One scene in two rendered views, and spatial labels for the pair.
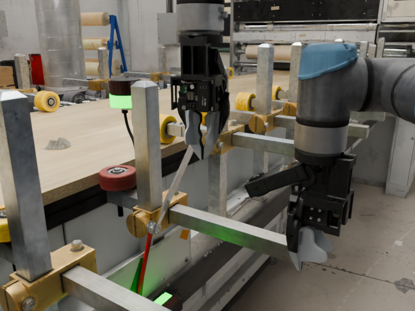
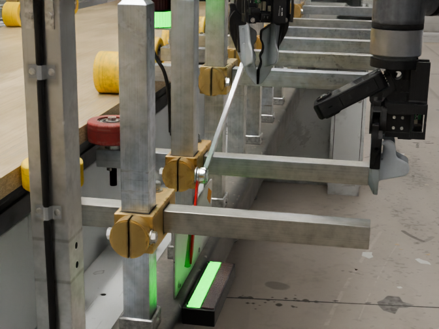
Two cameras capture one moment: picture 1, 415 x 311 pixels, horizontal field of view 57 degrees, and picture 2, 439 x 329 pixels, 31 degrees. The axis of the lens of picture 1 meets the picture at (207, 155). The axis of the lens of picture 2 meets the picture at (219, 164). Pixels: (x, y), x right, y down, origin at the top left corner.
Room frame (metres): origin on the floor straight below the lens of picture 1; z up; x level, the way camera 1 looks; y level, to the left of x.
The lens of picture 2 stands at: (-0.43, 0.52, 1.19)
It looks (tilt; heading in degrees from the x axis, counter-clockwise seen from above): 16 degrees down; 337
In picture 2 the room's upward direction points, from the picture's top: 1 degrees clockwise
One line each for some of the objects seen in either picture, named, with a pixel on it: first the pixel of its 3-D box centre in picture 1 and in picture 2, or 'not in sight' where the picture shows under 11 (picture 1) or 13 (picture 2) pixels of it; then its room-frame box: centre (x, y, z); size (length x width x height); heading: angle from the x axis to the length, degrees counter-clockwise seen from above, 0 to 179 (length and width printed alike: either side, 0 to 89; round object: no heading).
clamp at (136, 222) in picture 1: (157, 212); (185, 164); (0.70, 0.10, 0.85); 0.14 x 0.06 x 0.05; 147
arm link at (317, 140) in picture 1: (320, 136); (396, 43); (0.55, -0.17, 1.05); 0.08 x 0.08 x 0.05
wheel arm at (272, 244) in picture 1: (189, 218); (229, 165); (0.68, 0.04, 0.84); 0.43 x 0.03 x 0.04; 57
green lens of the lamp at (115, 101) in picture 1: (126, 99); (153, 17); (0.71, 0.15, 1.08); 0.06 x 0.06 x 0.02
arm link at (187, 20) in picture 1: (202, 20); not in sight; (0.63, 0.01, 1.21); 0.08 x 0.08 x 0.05
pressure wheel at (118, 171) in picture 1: (118, 192); (112, 151); (0.78, 0.20, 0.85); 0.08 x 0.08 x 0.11
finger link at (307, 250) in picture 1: (309, 252); (389, 168); (0.53, -0.16, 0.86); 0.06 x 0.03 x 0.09; 57
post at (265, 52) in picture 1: (262, 128); (238, 67); (1.10, -0.16, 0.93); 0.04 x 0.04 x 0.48; 57
